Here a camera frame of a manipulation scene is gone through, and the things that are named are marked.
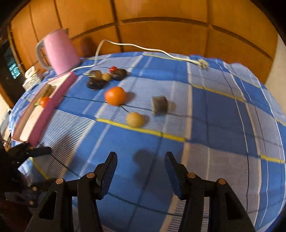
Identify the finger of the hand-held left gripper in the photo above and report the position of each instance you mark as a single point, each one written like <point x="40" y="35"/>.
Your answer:
<point x="41" y="189"/>
<point x="33" y="152"/>

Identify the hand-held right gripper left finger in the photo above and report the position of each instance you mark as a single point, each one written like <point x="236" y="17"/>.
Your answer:
<point x="111" y="171"/>

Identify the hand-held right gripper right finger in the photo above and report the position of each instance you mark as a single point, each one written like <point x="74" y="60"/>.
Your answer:
<point x="173" y="176"/>

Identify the pink tray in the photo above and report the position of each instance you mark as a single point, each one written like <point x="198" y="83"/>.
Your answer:
<point x="44" y="107"/>

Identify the large orange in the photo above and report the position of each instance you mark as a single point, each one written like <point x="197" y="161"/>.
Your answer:
<point x="115" y="96"/>

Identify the dark brown lumpy fruit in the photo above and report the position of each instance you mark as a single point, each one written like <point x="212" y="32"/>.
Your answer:
<point x="119" y="74"/>
<point x="96" y="84"/>

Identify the small beige round fruit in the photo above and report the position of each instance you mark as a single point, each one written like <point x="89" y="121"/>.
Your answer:
<point x="106" y="77"/>

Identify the brown translucent fruit piece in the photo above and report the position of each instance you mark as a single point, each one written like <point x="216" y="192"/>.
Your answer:
<point x="96" y="74"/>

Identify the small red-orange fruit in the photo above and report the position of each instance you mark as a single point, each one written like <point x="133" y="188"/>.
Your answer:
<point x="45" y="101"/>

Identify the patterned tissue box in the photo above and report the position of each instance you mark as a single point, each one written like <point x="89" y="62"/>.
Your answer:
<point x="31" y="81"/>

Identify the grey-brown cylinder chunk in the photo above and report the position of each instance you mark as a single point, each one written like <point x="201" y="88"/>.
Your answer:
<point x="159" y="106"/>

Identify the dark doorway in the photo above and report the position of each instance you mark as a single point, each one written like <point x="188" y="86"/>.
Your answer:
<point x="10" y="67"/>

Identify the red cherry tomato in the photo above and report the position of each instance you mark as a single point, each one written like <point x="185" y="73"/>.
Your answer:
<point x="113" y="69"/>

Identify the pink electric kettle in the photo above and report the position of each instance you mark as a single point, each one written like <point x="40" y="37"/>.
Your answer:
<point x="61" y="51"/>

